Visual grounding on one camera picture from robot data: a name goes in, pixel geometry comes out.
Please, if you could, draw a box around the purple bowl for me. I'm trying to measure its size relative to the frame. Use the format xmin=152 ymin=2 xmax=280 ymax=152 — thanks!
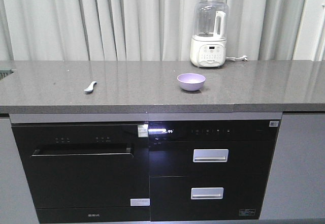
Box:
xmin=177 ymin=73 xmax=206 ymax=91

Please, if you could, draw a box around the light blue spoon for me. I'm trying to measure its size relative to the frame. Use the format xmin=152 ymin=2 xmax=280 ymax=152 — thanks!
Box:
xmin=84 ymin=81 xmax=97 ymax=93

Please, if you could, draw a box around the white blender with clear jar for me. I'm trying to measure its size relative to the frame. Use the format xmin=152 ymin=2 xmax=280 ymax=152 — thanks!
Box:
xmin=190 ymin=2 xmax=229 ymax=68

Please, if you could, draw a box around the black drawer disinfection cabinet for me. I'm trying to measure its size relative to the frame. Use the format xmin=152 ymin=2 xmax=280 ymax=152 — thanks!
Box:
xmin=148 ymin=120 xmax=280 ymax=221

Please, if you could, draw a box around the black built-in dishwasher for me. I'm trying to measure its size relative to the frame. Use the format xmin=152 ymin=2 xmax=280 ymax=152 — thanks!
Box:
xmin=12 ymin=122 xmax=150 ymax=223

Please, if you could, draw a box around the white pleated curtain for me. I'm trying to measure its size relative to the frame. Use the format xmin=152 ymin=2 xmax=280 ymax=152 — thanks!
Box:
xmin=1 ymin=0 xmax=324 ymax=61

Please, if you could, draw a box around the white blender power cable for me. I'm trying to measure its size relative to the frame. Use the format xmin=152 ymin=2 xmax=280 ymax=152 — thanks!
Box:
xmin=225 ymin=55 xmax=248 ymax=62

